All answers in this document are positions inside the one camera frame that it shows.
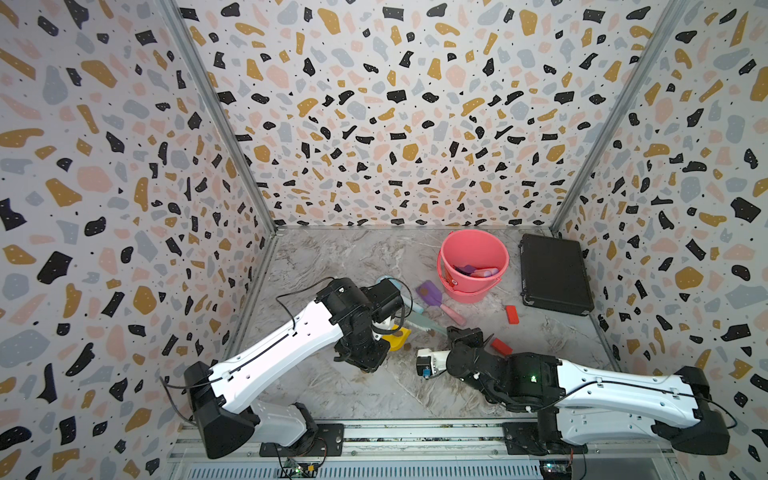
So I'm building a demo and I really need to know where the yellow trowel wooden handle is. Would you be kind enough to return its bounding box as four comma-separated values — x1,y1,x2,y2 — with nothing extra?
382,327,411,352

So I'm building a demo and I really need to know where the light blue trowel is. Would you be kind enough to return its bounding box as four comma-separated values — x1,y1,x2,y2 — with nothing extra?
378,275,424,314

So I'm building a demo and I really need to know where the purple trowel pink handle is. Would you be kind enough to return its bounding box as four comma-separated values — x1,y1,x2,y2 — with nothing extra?
416,280,466,326
455,265,499,278

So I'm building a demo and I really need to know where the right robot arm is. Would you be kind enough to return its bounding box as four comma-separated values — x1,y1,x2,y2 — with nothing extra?
445,327,730,456

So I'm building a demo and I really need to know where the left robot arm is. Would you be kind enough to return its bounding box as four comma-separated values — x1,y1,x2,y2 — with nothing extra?
183,277,413,460

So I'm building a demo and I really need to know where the red block near bucket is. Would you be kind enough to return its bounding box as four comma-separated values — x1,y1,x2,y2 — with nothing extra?
505,305,519,325

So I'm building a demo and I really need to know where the pink plastic bucket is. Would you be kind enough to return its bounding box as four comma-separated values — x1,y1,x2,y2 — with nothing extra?
436,229,510,304

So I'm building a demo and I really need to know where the red block front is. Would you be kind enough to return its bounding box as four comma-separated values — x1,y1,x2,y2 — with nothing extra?
491,338,513,356

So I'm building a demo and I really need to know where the black case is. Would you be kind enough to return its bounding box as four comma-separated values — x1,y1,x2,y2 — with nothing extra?
519,234,594,316

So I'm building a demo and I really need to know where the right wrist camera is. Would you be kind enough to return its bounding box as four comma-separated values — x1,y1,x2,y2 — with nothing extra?
416,349,450,380

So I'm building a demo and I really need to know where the purple trowel pink handle back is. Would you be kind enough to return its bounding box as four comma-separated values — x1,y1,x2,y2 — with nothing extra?
416,280,466,326

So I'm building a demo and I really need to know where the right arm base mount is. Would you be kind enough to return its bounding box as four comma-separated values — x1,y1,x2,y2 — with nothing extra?
501,421,588,456

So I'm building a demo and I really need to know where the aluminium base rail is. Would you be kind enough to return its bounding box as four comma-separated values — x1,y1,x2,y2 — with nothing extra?
164,416,685,479

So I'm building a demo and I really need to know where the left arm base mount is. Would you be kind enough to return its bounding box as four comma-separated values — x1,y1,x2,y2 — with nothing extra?
259,423,345,460

